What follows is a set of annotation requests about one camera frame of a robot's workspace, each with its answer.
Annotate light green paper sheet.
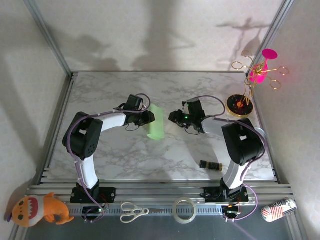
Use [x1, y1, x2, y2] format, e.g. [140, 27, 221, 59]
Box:
[146, 104, 165, 141]

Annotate small black cylinder bottle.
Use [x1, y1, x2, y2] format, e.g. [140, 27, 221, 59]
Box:
[199, 159, 224, 173]

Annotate pink wine glass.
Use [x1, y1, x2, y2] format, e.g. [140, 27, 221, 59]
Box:
[248, 48, 279, 85]

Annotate black controller board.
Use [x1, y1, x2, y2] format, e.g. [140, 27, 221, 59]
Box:
[222, 205, 241, 216]
[81, 206, 104, 216]

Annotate clear adhesive tape roll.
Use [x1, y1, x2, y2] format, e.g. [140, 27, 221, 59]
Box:
[173, 196, 198, 225]

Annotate red white striped can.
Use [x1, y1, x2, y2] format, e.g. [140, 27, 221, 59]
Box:
[261, 197, 298, 223]

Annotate orange shark plush toy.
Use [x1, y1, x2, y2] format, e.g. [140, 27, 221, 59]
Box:
[4, 191, 75, 228]

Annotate gold wire glass rack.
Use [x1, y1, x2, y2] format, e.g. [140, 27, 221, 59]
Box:
[226, 49, 290, 118]

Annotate aluminium frame crossbar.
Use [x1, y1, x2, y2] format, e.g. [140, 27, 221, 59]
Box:
[26, 182, 295, 205]

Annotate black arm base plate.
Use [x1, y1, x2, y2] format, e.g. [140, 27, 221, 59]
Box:
[201, 186, 250, 203]
[69, 186, 117, 204]

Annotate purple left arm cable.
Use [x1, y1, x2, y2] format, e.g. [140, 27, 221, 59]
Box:
[64, 93, 152, 223]

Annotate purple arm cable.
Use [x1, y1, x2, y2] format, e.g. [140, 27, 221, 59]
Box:
[194, 95, 268, 223]
[64, 93, 152, 223]

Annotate aluminium table side rail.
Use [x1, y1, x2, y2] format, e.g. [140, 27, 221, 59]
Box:
[37, 71, 77, 186]
[244, 71, 280, 185]

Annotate grey slotted cable duct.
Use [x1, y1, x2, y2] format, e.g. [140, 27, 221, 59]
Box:
[67, 204, 241, 216]

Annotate white handled scissors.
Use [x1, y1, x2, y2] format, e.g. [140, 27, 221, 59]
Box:
[119, 201, 166, 224]

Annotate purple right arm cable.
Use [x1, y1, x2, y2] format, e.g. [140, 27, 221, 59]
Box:
[194, 95, 268, 223]

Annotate aluminium frame post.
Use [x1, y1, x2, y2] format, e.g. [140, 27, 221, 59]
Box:
[23, 0, 73, 78]
[246, 0, 292, 76]

